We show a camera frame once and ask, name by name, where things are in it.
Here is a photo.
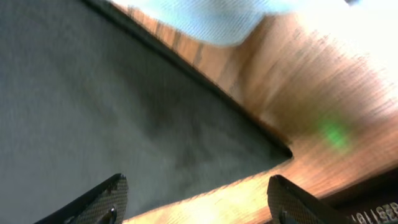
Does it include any light blue t-shirt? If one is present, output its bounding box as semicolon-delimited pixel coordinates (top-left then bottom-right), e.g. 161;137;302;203
108;0;346;47

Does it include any black t-shirt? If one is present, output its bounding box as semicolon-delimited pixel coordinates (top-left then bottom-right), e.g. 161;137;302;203
1;0;292;223

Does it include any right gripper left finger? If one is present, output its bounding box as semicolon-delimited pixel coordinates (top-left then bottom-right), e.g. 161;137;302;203
38;174;128;224

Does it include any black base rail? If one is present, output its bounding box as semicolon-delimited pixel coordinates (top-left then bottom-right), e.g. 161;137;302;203
322;169;397;224

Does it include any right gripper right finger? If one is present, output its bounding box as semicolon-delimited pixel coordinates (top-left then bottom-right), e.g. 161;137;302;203
267;175;353;224

